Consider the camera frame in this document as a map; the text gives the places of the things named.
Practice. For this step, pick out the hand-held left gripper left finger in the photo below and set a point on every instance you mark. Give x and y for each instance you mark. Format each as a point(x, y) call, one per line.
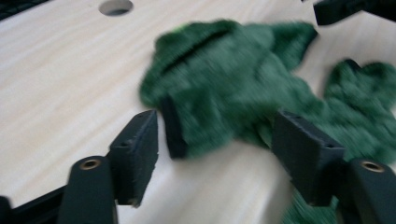
point(137, 161)

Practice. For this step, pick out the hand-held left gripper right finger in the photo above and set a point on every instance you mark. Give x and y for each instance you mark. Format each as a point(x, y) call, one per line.
point(308, 158)

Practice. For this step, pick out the green fleece garment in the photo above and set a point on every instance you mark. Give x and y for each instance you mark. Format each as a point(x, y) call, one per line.
point(236, 84)

